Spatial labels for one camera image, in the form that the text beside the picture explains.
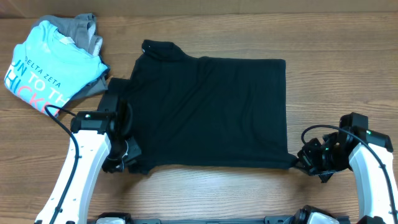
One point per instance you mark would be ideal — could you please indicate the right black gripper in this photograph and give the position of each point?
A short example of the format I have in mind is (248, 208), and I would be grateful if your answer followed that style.
(306, 157)

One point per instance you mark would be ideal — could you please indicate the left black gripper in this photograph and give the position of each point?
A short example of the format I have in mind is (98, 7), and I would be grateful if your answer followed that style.
(135, 150)

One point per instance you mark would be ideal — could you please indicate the black t-shirt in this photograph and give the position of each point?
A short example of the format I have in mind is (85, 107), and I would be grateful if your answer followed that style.
(206, 111)

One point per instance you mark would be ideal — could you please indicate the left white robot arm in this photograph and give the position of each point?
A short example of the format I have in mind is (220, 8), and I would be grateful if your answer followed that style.
(99, 140)

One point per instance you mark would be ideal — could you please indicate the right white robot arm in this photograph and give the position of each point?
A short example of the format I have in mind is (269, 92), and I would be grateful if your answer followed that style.
(369, 155)

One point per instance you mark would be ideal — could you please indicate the light blue printed t-shirt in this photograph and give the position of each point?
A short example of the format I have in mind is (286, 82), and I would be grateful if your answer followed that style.
(49, 69)

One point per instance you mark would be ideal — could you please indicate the grey folded t-shirt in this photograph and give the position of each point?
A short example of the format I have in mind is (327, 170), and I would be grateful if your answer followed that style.
(82, 30)

